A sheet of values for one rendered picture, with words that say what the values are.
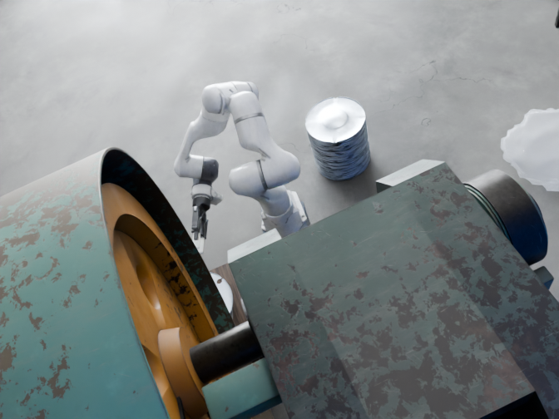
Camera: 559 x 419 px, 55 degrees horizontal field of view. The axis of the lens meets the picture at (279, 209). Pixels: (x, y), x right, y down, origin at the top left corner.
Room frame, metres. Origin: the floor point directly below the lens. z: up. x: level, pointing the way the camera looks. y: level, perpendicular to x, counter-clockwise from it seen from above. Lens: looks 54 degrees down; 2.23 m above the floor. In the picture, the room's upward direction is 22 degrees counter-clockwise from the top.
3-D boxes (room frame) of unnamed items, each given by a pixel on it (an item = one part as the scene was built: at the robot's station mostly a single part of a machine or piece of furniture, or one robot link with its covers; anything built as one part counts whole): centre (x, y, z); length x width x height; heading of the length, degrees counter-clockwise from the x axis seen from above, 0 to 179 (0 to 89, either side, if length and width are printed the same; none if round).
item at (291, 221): (1.24, 0.00, 0.52); 0.22 x 0.19 x 0.14; 168
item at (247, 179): (1.20, 0.04, 0.71); 0.18 x 0.11 x 0.25; 82
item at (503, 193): (0.41, -0.34, 1.31); 0.22 x 0.12 x 0.22; 4
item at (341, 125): (1.75, -0.41, 0.31); 0.29 x 0.29 x 0.01
